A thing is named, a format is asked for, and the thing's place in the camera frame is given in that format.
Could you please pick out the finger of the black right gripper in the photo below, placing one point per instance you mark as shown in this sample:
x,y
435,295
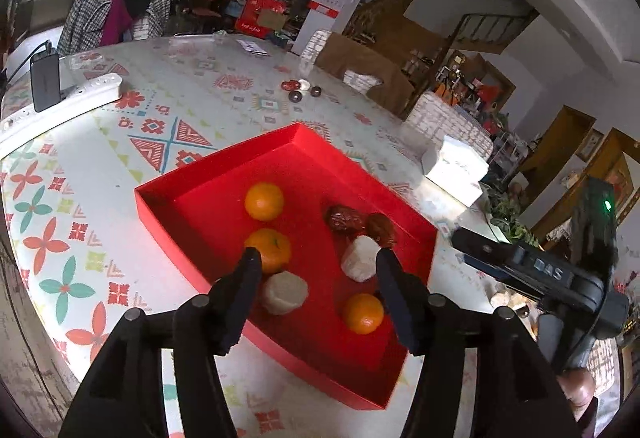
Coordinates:
x,y
497,273
490,245

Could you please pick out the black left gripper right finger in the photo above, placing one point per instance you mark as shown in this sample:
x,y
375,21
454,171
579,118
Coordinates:
x,y
420,321

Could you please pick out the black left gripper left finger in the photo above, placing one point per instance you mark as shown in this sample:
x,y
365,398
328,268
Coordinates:
x,y
204,328

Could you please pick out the orange tangerine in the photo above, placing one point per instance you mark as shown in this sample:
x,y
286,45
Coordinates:
x,y
363,313
274,248

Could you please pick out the large red jujube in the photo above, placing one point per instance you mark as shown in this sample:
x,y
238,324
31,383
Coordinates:
x,y
381,229

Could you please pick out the small orange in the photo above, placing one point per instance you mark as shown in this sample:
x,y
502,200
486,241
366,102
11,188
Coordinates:
x,y
264,201

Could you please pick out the red jujube date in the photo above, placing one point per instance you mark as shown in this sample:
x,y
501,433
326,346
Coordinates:
x,y
344,219

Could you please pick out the small dark fruits cluster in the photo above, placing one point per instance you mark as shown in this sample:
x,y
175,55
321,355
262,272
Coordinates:
x,y
298,89

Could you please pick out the green spinach leaves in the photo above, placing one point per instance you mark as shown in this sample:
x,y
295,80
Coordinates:
x,y
504,208

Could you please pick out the white tissue box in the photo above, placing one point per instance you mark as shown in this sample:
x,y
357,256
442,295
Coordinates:
x,y
456,168

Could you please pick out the red rectangular tray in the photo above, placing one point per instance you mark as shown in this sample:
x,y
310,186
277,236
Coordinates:
x,y
196,215

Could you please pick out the white patterned chair back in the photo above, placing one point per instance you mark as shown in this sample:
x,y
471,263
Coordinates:
x,y
432,119

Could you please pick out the white power strip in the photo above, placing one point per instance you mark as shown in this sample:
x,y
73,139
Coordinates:
x,y
95,92

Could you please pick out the black power bank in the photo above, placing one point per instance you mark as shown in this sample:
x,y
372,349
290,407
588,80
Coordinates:
x,y
45,79

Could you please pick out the red gift box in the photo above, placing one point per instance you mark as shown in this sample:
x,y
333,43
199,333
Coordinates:
x,y
261,17

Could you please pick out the plaid jacket on chair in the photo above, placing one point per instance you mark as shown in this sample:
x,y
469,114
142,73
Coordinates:
x,y
95,23

